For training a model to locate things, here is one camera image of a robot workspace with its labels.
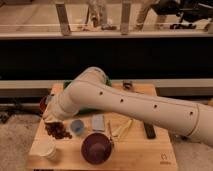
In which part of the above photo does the dark purple grape bunch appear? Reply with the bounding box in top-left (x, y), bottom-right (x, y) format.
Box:
top-left (45, 122), bottom-right (72, 139)

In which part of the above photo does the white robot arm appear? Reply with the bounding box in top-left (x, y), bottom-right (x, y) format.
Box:
top-left (43, 67), bottom-right (213, 147)

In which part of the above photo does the blue plastic cup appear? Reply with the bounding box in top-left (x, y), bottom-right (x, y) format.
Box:
top-left (70, 119), bottom-right (84, 136)

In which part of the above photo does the white paper cup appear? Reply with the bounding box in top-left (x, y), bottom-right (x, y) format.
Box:
top-left (35, 139), bottom-right (56, 160)

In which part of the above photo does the clear glass cup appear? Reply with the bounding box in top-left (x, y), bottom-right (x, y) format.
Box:
top-left (92, 114), bottom-right (105, 131)

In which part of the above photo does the light blue sponge block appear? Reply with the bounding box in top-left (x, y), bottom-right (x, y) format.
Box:
top-left (45, 95), bottom-right (53, 104)

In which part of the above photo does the dark maroon bowl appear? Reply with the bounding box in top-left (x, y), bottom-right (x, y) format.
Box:
top-left (81, 133), bottom-right (112, 165)

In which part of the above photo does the green plastic tray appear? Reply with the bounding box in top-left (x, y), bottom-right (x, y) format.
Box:
top-left (63, 76), bottom-right (112, 115)

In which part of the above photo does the black handled can opener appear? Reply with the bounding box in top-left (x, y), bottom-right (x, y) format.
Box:
top-left (122, 80), bottom-right (137, 93)

